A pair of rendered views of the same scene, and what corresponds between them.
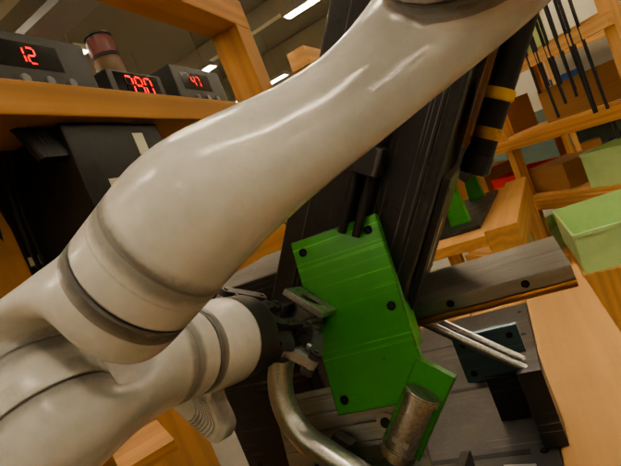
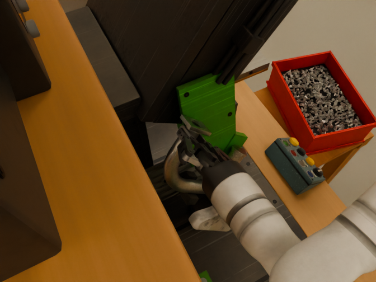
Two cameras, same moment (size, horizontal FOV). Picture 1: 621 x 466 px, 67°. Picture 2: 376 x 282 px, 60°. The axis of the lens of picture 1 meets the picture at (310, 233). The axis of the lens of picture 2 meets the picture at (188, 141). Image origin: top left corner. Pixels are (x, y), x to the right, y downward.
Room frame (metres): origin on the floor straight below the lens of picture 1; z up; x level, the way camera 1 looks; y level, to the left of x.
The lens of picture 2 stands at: (0.33, 0.31, 1.71)
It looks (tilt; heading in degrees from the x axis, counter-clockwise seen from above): 59 degrees down; 309
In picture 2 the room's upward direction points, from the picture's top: straight up
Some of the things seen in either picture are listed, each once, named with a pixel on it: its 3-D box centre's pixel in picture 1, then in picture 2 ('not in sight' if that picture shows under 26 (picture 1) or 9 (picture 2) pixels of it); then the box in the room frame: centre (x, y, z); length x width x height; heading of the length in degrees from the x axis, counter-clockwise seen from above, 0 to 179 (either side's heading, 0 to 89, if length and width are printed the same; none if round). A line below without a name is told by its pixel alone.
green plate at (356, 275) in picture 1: (364, 305); (202, 109); (0.56, -0.03, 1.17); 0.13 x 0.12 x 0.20; 157
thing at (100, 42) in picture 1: (102, 47); not in sight; (0.89, 0.23, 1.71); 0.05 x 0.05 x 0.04
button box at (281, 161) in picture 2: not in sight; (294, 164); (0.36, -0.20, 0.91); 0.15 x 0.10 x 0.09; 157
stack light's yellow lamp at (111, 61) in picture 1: (111, 71); not in sight; (0.89, 0.23, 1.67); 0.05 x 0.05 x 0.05
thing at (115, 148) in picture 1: (105, 192); not in sight; (0.64, 0.23, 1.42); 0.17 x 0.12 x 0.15; 157
